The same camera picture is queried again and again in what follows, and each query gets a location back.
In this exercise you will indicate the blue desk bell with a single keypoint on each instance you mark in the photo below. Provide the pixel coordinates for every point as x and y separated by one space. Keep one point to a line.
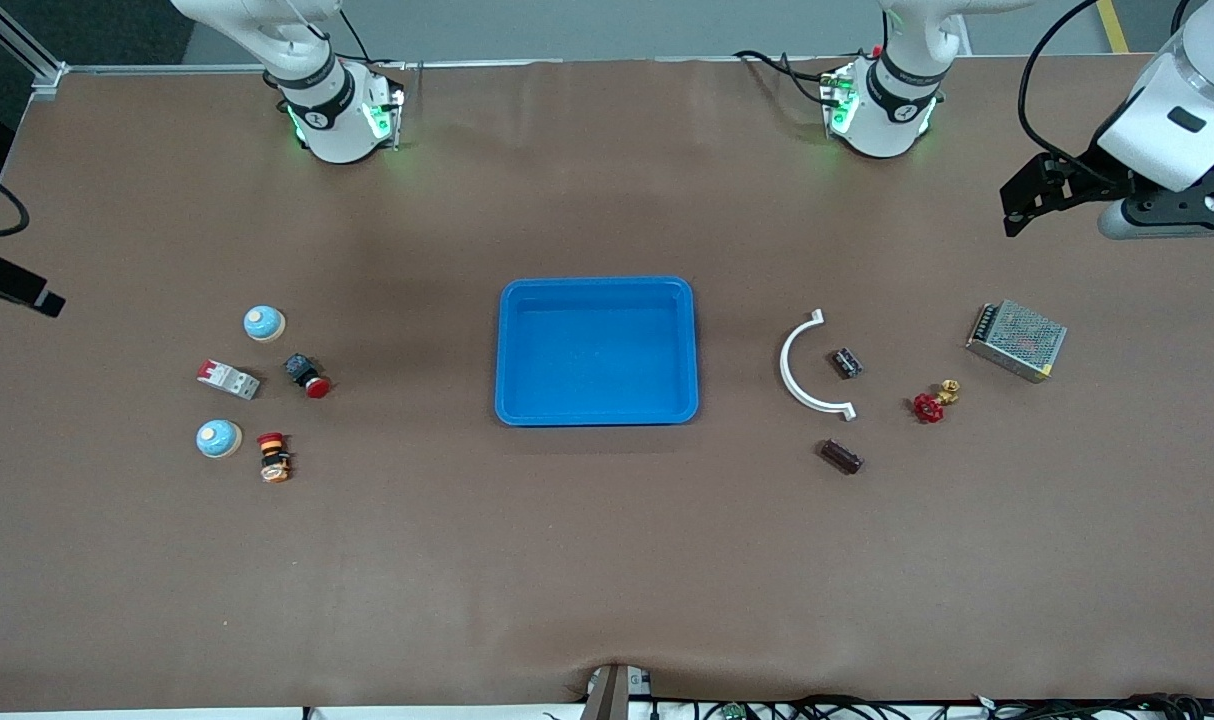
264 323
218 438

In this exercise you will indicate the short dark brown capacitor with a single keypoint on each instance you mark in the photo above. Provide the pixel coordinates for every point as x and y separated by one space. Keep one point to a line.
846 362

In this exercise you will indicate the long dark brown capacitor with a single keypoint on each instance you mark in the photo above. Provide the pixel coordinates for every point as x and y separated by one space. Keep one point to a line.
841 457

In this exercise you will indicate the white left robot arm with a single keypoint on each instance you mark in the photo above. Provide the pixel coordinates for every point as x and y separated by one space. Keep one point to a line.
882 125

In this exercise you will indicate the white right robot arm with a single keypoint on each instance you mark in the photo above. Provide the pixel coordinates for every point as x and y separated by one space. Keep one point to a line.
332 130

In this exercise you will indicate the metal mesh power supply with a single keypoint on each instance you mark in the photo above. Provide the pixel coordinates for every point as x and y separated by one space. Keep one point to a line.
1017 340

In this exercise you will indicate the white red circuit breaker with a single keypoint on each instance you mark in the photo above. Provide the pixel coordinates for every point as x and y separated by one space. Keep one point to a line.
229 380

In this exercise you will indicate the brass valve red handwheel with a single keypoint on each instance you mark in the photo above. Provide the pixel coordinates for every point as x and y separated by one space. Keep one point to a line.
928 407

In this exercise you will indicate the red orange emergency stop button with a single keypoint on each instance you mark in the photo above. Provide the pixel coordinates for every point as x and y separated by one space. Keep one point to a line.
274 458

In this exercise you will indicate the blue plastic tray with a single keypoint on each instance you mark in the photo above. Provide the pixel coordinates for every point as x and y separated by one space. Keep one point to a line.
597 350

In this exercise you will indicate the brown table mat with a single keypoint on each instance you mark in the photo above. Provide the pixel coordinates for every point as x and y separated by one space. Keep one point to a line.
607 560

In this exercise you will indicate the aluminium frame profile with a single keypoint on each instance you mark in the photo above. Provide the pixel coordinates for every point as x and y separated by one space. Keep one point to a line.
27 45

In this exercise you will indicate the red push button switch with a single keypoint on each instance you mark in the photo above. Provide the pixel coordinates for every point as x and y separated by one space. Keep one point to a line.
307 375

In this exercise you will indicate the white curved plastic bracket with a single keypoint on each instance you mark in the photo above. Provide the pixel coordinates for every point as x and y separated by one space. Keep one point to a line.
785 368

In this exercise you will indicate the metal post at table edge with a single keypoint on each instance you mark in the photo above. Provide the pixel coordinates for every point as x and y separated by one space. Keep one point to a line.
612 695

